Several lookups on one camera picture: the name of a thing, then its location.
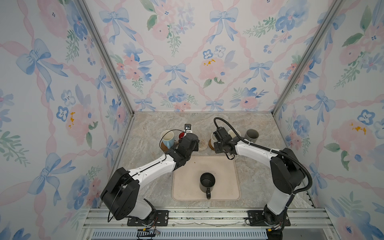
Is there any corner aluminium post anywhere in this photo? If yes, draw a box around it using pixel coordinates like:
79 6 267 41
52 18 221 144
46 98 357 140
272 0 344 117
74 0 134 117

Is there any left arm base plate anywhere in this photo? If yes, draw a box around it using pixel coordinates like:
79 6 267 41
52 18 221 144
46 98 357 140
127 210 170 227

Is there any dark brown round coaster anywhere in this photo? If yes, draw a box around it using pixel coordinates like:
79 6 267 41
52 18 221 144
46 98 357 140
161 142 178 153

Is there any blue mug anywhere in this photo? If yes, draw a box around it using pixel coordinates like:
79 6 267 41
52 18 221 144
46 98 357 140
161 130 175 149

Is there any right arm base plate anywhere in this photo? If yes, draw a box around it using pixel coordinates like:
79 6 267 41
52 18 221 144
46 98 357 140
246 210 291 227

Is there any grey mug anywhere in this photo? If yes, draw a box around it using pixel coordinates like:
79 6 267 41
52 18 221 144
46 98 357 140
244 129 259 143

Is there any right corner aluminium post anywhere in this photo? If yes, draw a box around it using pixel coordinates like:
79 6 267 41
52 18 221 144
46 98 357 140
272 0 344 117

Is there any beige tray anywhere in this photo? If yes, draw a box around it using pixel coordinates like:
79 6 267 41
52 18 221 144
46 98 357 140
172 155 241 201

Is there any multicolour woven coaster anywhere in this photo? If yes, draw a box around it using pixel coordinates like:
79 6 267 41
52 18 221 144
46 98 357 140
199 139 208 152

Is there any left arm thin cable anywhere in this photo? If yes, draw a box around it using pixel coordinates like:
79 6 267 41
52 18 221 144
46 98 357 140
107 128 187 223

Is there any left corner aluminium post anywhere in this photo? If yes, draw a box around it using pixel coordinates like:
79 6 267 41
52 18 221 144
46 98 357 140
74 0 134 117

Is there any black mug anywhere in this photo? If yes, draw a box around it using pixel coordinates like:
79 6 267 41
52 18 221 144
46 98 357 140
200 173 216 200

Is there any aluminium rail frame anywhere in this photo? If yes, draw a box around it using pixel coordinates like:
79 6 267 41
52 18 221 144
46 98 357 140
78 208 341 240

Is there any white speckled mug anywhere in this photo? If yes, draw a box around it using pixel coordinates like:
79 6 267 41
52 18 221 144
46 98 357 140
210 133 217 147

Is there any cream white mug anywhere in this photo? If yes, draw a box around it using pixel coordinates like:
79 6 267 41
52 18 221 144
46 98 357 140
228 130 241 139

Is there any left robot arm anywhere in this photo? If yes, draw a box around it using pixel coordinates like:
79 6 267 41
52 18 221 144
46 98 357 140
101 133 199 225

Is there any brown wooden round coaster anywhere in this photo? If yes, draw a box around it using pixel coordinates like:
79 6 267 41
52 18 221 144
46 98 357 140
208 140 215 151

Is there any red inside mug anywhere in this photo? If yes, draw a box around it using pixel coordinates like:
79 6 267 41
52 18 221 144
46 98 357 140
179 132 186 143

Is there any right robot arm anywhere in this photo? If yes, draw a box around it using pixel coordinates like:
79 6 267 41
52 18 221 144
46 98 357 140
213 127 306 226

